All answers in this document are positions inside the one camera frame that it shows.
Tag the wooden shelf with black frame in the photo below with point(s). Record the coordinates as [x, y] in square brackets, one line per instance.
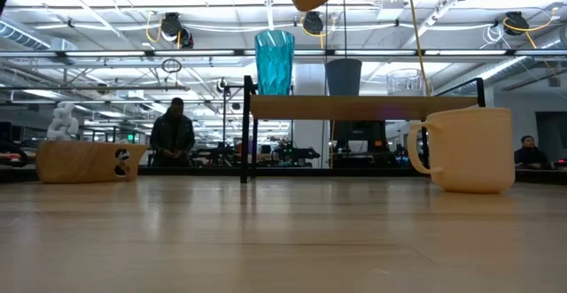
[354, 107]

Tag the silver ceiling duct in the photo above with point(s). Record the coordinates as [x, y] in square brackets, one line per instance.
[22, 36]

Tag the black background robot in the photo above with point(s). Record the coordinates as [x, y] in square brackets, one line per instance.
[294, 153]

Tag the long ceiling light bar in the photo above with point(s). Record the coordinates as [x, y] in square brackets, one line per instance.
[111, 54]

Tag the clear glass measuring cup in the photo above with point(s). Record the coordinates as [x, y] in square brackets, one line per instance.
[405, 85]

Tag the black monitor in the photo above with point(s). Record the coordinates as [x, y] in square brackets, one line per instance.
[359, 130]

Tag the teal faceted plastic tumbler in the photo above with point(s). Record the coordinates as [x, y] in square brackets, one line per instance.
[274, 63]

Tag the cream ceramic mug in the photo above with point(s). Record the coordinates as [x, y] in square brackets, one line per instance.
[474, 151]

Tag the black metal table frame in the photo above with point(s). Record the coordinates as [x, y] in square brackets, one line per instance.
[212, 172]

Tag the person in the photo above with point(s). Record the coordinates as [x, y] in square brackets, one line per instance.
[173, 133]
[530, 153]

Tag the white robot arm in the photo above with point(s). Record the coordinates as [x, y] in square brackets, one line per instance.
[62, 122]

